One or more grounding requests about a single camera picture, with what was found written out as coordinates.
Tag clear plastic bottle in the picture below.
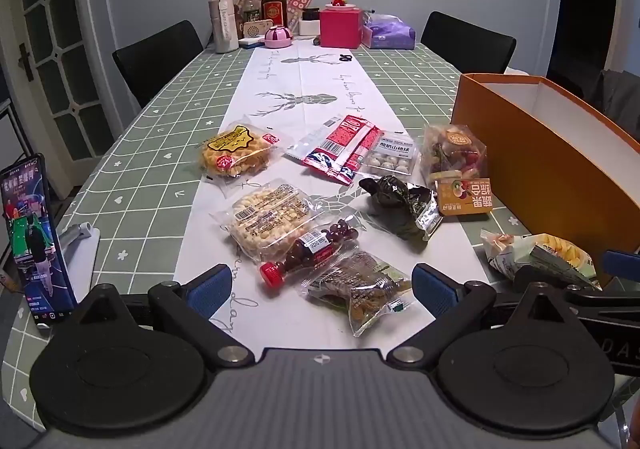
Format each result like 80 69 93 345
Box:
236 0 262 25

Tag dark brown liquor bottle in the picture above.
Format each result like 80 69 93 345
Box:
261 0 289 30

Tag silver phone stand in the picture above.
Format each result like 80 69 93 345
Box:
55 223 101 302

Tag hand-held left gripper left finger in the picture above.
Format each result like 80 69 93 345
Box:
75 263 256 370

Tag red snack packet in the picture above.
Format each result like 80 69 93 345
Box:
302 114 382 186

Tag dark green snack packet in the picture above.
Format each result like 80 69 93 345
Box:
358 175 445 242

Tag patterned board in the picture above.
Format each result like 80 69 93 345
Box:
235 0 313 32

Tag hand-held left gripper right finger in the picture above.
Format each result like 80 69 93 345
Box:
386 263 572 372

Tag orange cardboard box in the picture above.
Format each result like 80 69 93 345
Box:
450 73 640 287

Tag small orange snack packet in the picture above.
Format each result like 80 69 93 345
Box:
434 178 493 217

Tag pink box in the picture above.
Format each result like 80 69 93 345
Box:
319 8 363 49

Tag clear brown snack packet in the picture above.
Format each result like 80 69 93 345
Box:
300 251 413 337

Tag clear puffed snack packet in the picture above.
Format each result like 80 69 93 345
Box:
210 179 331 265

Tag small wooden speaker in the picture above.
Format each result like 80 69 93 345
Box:
242 19 275 40

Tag dark grey jacket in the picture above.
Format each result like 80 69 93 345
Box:
597 69 640 130

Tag yellow waffle cookie packet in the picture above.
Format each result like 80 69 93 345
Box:
192 123 283 185

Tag clear dried fruit packet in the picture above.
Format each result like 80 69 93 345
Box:
419 123 488 190

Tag pale green chips packet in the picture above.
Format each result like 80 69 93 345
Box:
480 228 601 290

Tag clear white ball snack packet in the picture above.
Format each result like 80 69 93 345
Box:
360 129 421 177

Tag black chair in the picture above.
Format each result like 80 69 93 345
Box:
112 20 205 109
420 10 517 76

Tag white thermos bottle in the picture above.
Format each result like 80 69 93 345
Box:
208 0 241 54

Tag white silver snack packet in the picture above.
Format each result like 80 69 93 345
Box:
286 115 351 162

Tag pink round gadget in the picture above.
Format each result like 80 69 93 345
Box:
263 26 293 49

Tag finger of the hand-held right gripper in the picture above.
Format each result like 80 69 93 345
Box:
601 249 640 280
515 266 640 312

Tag black smartphone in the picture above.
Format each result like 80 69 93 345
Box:
0 153 80 329

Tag purple tissue pack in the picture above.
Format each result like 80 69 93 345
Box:
361 13 417 50

